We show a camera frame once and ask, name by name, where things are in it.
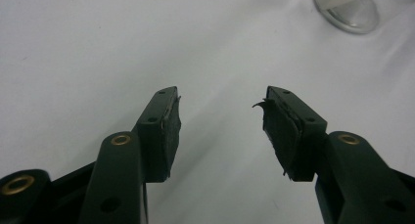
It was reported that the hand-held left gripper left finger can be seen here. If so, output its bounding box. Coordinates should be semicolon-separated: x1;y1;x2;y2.
77;85;182;224

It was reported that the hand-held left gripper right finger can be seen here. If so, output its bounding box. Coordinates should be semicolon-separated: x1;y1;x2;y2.
252;85;415;224

